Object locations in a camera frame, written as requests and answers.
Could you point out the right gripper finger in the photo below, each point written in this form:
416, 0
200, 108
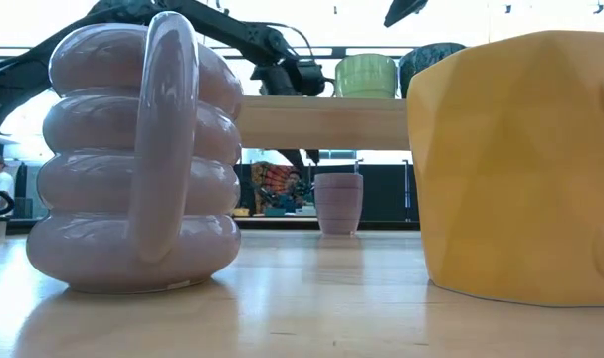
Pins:
403, 9

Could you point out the lilac ridged cup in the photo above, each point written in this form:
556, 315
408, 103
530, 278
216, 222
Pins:
339, 204

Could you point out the dark speckled mug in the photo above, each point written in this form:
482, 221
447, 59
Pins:
421, 62

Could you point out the green ridged mug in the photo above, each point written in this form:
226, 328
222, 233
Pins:
366, 77

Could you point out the yellow faceted mug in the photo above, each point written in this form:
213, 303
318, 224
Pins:
505, 174

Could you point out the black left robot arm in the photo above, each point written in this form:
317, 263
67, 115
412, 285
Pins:
13, 87

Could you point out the colourful mandala tapestry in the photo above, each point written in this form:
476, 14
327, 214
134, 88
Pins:
261, 179

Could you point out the white small bin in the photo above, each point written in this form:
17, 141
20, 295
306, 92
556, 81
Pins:
306, 211

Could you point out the teal small bin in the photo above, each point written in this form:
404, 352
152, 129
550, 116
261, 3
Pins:
274, 212

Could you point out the yellow small bin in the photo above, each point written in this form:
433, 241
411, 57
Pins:
241, 212

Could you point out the wooden shelf black frame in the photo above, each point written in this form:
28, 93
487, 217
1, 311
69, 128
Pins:
326, 122

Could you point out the black partition wall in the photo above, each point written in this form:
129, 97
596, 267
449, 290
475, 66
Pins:
381, 194

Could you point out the black table frame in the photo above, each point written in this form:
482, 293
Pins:
371, 225

